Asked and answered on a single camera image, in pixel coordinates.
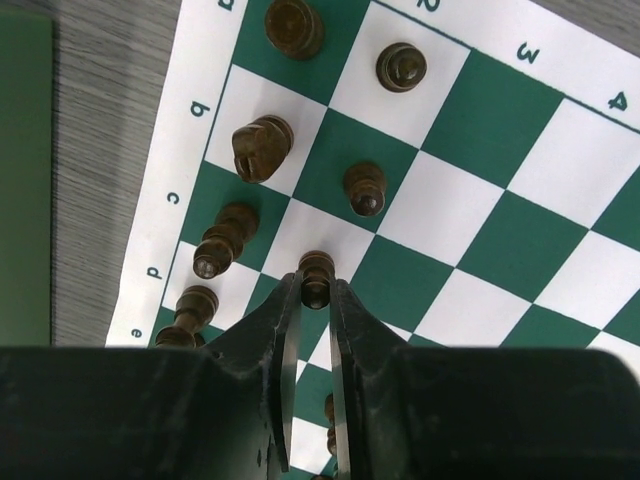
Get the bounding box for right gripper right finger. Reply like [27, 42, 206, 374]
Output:
[330, 279, 415, 479]

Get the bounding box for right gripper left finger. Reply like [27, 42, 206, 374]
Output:
[204, 273, 302, 473]

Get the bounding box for dark chess pawn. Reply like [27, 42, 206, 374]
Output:
[298, 250, 335, 310]
[343, 161, 387, 217]

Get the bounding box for dark chess bishop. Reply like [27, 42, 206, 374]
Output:
[192, 202, 260, 280]

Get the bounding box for dark chess queen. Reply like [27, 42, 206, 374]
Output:
[154, 285, 219, 349]

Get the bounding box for dark chess knight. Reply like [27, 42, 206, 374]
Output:
[231, 115, 294, 184]

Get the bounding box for green white chess board mat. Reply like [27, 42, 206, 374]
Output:
[106, 1, 639, 479]

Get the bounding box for dark chess pawn corner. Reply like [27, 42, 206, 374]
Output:
[375, 42, 428, 93]

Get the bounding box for dark chess rook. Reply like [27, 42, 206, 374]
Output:
[264, 0, 325, 61]

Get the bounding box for green plastic tray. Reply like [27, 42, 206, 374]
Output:
[1, 6, 53, 346]

